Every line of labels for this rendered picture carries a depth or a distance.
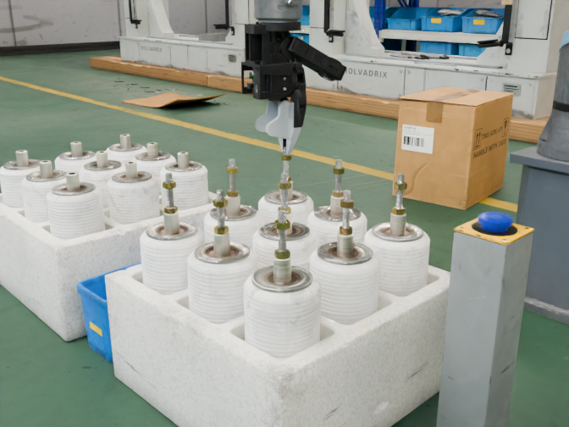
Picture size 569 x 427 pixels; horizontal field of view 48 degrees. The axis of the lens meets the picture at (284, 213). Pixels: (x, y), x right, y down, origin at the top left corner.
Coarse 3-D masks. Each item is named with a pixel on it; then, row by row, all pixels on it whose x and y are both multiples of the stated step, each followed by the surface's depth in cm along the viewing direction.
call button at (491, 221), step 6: (480, 216) 77; (486, 216) 77; (492, 216) 77; (498, 216) 77; (504, 216) 77; (510, 216) 77; (480, 222) 77; (486, 222) 76; (492, 222) 76; (498, 222) 76; (504, 222) 76; (510, 222) 76; (486, 228) 77; (492, 228) 76; (498, 228) 76; (504, 228) 76
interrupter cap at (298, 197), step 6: (270, 192) 112; (276, 192) 112; (294, 192) 112; (300, 192) 112; (264, 198) 110; (270, 198) 109; (276, 198) 110; (294, 198) 110; (300, 198) 109; (306, 198) 109; (288, 204) 107
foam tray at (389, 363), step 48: (144, 288) 93; (432, 288) 93; (144, 336) 92; (192, 336) 82; (240, 336) 83; (336, 336) 80; (384, 336) 84; (432, 336) 93; (144, 384) 96; (192, 384) 85; (240, 384) 77; (288, 384) 72; (336, 384) 79; (384, 384) 87; (432, 384) 97
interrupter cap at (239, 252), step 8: (200, 248) 88; (208, 248) 88; (232, 248) 88; (240, 248) 88; (248, 248) 87; (200, 256) 85; (208, 256) 85; (216, 256) 86; (224, 256) 86; (232, 256) 85; (240, 256) 85
